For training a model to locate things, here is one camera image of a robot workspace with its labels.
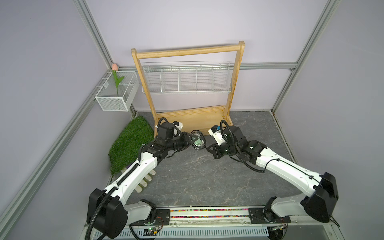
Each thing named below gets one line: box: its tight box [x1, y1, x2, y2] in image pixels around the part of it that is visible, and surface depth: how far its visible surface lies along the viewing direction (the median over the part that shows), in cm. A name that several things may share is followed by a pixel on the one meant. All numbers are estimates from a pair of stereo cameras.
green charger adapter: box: [192, 137, 202, 146], surface depth 76 cm
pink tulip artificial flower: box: [112, 63, 125, 97], surface depth 92 cm
